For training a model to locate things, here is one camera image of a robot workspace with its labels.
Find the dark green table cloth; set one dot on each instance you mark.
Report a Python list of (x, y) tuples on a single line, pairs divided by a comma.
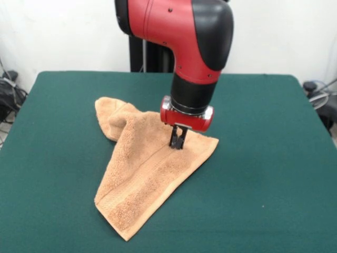
[(263, 184)]

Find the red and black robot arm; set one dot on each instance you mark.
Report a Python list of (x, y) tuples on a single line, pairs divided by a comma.
[(171, 26)]

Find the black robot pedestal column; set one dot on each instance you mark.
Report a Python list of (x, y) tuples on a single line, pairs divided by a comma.
[(147, 58)]

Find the orange terry towel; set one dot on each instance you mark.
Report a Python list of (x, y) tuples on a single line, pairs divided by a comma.
[(144, 179)]

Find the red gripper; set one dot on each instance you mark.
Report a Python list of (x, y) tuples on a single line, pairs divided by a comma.
[(184, 121)]

